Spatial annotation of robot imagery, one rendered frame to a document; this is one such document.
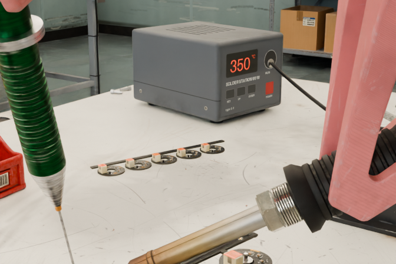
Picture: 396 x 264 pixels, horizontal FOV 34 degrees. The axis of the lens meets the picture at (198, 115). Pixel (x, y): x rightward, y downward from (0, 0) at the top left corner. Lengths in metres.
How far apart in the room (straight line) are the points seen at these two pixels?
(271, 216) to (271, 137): 0.48
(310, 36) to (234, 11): 1.02
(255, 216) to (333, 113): 0.05
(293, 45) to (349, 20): 4.70
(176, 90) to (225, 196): 0.25
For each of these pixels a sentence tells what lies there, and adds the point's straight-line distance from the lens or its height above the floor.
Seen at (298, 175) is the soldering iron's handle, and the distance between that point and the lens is 0.22.
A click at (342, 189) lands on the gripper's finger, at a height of 0.88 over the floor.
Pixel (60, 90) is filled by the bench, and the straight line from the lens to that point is 3.50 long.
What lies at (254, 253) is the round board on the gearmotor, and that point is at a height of 0.81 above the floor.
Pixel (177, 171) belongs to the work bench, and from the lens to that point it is 0.60.
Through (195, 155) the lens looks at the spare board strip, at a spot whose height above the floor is 0.75.
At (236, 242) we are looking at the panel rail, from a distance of 0.33.
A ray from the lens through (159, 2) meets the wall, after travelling 6.13.
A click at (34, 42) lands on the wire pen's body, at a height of 0.93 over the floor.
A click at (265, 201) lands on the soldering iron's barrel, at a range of 0.23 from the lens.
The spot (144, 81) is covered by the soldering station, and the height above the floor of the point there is 0.78.
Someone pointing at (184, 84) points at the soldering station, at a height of 0.79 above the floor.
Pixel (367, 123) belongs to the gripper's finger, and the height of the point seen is 0.90.
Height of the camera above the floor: 0.96
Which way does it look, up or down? 16 degrees down
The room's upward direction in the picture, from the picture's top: straight up
